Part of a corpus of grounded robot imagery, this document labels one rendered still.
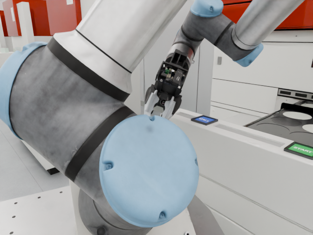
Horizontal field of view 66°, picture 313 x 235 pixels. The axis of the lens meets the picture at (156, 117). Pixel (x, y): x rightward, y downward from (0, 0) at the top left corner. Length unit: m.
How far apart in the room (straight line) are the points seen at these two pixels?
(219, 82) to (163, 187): 1.15
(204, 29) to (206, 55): 2.60
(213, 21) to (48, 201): 0.60
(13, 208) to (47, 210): 0.08
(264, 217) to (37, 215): 0.51
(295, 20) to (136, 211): 1.01
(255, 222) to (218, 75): 0.87
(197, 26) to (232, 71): 0.66
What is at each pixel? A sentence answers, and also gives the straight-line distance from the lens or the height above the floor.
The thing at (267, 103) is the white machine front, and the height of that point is 0.90.
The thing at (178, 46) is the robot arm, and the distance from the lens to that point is 0.70.
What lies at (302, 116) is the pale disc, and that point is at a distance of 1.09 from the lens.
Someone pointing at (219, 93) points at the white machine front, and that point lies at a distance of 1.37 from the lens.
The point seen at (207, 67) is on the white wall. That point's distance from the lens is 3.28.
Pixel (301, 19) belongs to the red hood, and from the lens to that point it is 1.13.
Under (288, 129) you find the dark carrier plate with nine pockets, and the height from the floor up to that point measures 0.90.
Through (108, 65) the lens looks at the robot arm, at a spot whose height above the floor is 1.16.
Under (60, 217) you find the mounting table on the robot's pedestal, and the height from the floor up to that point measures 0.82.
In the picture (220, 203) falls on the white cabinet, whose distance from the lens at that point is 0.72.
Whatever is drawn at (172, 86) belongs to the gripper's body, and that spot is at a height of 1.08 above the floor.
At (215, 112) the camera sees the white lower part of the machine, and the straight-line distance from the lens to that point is 1.41.
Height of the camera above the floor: 1.19
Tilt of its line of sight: 18 degrees down
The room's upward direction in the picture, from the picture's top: straight up
